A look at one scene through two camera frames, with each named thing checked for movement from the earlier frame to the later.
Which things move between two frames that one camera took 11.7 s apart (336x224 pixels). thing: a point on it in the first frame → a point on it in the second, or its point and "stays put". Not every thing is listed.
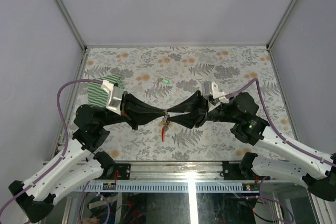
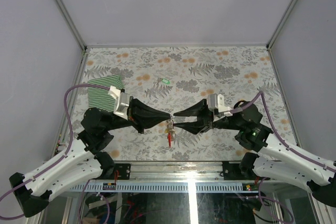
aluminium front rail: (203, 177) stays put
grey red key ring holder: (166, 120) → (171, 132)
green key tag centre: (166, 81) stays put
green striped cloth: (97, 96) stays put
